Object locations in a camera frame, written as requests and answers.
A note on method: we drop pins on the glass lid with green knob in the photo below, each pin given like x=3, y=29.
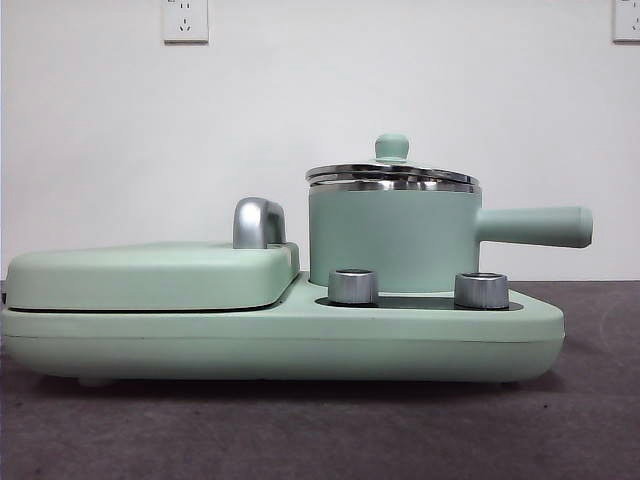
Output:
x=392, y=147

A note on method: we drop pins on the silver control knob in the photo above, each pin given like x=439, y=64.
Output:
x=352, y=287
x=480, y=290

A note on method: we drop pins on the green breakfast maker base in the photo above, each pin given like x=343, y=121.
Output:
x=300, y=340

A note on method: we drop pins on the green griddle cover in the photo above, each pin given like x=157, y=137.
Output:
x=150, y=275

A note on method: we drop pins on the white wall socket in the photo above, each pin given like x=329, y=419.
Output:
x=627, y=25
x=185, y=25

